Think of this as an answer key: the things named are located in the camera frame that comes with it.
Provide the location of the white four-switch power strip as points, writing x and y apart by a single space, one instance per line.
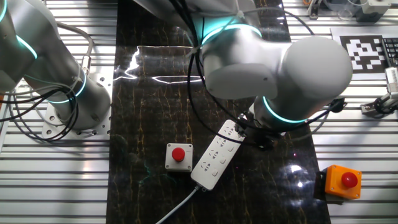
214 158

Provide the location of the orange box red button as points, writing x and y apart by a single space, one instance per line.
337 186

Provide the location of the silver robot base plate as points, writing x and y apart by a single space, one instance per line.
53 126

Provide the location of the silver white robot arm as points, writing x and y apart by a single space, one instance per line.
311 71

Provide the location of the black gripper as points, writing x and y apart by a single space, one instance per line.
264 140

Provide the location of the small silver camera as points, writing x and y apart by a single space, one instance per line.
392 82

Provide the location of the small metal bracket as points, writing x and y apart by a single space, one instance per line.
314 9

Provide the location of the black computer keyboard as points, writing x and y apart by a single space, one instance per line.
391 51

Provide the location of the black gold-veined marble mat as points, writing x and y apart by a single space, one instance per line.
149 124

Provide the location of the silver camera on stand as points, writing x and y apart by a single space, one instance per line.
377 7

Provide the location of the black white marker sheet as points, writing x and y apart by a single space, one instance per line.
363 53

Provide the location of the grey box red button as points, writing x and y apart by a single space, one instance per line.
186 165

